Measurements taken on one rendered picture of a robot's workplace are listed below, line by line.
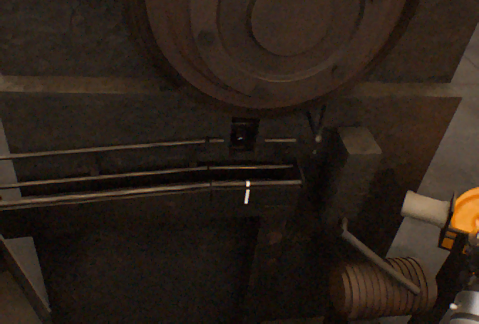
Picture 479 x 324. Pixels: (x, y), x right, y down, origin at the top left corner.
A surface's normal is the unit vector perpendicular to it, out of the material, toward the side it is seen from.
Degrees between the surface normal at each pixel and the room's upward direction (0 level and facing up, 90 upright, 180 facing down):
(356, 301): 59
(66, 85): 0
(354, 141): 0
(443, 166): 0
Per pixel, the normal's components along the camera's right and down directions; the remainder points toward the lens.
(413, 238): 0.11, -0.78
